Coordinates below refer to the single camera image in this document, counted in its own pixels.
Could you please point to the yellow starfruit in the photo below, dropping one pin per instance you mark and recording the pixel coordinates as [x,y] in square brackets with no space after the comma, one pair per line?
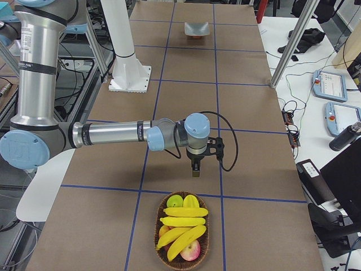
[190,201]

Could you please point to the circuit board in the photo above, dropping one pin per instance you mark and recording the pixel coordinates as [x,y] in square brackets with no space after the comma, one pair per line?
[294,139]
[287,117]

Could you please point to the aluminium frame post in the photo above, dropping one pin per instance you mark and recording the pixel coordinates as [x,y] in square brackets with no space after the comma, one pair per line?
[298,31]

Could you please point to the red apple front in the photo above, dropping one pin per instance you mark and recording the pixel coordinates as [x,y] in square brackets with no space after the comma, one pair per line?
[191,252]

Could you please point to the black monitor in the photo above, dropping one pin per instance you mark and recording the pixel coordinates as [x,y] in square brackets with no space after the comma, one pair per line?
[342,175]

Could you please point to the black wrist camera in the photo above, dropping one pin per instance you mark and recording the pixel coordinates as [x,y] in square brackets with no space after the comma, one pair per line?
[215,146]

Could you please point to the upper blue teach pendant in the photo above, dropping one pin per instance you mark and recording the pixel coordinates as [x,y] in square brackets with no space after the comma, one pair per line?
[329,85]

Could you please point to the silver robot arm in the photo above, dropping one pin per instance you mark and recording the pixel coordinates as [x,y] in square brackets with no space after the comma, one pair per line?
[35,136]

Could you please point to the green apple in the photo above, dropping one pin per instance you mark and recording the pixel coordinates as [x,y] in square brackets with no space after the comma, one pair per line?
[174,201]

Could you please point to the yellow banana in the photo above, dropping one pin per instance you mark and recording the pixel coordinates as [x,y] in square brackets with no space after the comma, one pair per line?
[184,240]
[171,236]
[186,212]
[183,221]

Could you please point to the lower blue teach pendant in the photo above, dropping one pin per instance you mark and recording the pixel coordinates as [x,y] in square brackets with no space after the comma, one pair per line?
[339,116]

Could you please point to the grey square plate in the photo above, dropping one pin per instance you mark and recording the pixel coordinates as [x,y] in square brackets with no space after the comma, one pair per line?
[196,30]

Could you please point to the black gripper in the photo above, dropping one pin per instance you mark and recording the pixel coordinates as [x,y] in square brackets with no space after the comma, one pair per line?
[195,158]

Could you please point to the circuit board lower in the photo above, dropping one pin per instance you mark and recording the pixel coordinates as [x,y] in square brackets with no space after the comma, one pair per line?
[294,139]

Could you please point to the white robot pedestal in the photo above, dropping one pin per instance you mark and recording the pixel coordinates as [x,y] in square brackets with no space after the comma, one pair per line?
[128,73]

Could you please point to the blue teach pendant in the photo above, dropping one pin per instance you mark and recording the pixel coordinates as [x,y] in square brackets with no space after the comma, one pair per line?
[339,116]
[329,85]

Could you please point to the black water bottle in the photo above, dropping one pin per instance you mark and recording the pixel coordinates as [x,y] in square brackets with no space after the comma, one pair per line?
[346,137]

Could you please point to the black box with label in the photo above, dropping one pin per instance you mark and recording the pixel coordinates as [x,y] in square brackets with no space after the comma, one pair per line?
[314,182]

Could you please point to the circuit board upper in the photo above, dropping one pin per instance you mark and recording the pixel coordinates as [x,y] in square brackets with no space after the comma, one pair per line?
[287,117]

